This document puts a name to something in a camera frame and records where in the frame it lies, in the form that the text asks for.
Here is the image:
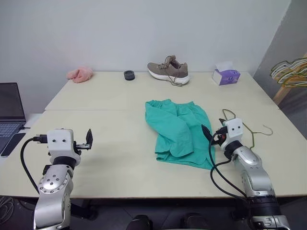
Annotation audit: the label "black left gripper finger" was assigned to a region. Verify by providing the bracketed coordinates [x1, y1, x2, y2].
[85, 128, 94, 145]

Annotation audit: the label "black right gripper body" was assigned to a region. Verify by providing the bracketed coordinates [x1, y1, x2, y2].
[213, 126, 228, 147]

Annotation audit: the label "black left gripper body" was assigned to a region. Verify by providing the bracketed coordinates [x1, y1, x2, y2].
[72, 141, 93, 154]

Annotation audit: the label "green shorts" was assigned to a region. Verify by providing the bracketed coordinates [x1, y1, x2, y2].
[144, 99, 217, 171]

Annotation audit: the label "olive wire hanger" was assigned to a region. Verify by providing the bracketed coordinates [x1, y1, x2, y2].
[222, 108, 274, 150]

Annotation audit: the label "purple and white tissue box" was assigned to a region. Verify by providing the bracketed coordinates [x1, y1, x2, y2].
[211, 61, 241, 86]

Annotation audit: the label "pink fluffy slipper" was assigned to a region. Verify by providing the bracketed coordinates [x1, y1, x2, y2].
[66, 66, 94, 84]

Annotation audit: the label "wooden clothes rack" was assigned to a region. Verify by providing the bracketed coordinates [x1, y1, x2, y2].
[272, 53, 307, 105]

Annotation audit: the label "black smartphone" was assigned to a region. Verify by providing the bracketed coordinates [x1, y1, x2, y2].
[0, 133, 27, 158]

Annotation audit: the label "brown sneaker with white sole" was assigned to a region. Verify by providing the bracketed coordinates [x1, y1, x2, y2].
[147, 55, 191, 87]

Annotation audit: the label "small black round container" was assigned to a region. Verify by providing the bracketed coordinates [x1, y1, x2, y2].
[123, 69, 136, 81]

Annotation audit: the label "dark grey laptop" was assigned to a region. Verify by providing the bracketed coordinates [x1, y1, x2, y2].
[0, 82, 27, 154]

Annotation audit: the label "dark rounded shape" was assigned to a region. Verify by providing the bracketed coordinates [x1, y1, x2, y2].
[180, 212, 205, 230]
[129, 214, 154, 230]

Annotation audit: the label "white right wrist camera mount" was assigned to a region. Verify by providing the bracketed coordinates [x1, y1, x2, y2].
[221, 117, 244, 150]

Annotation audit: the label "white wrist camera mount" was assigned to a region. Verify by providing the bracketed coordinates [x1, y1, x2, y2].
[221, 117, 244, 150]
[47, 128, 82, 161]

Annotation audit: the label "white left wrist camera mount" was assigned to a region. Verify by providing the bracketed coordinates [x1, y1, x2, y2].
[47, 128, 82, 161]

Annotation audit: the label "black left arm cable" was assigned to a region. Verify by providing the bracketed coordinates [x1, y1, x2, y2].
[20, 133, 48, 195]

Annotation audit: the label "white cable bundle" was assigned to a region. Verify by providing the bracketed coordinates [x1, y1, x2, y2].
[0, 195, 15, 220]

